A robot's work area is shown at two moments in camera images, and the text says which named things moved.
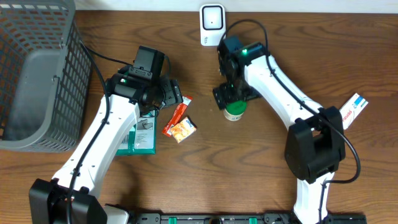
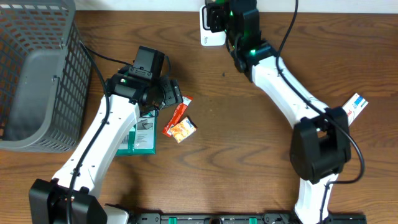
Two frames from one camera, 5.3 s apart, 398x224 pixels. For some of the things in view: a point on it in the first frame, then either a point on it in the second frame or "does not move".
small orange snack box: (183, 130) does not move
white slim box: (351, 109) does not move
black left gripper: (175, 93) does not move
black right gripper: (226, 87) -> (218, 12)
